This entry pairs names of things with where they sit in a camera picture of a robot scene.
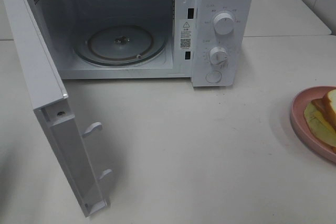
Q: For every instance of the upper white power knob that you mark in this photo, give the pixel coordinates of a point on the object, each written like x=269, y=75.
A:
x=224, y=23

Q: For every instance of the white microwave oven body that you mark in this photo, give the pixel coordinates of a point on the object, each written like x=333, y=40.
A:
x=186, y=54

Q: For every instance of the white timer knob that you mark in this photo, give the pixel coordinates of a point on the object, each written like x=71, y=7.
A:
x=218, y=56

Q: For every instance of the pink round plate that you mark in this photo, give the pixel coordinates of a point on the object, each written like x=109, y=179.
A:
x=300, y=126

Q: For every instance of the white microwave door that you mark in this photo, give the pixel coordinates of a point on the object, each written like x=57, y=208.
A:
x=49, y=99

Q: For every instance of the toast sandwich with cheese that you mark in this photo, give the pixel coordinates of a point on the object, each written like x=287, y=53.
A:
x=320, y=118

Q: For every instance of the round white door button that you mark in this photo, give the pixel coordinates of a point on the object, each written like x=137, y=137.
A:
x=213, y=77

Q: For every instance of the glass microwave turntable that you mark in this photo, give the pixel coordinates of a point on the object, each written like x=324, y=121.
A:
x=120, y=41

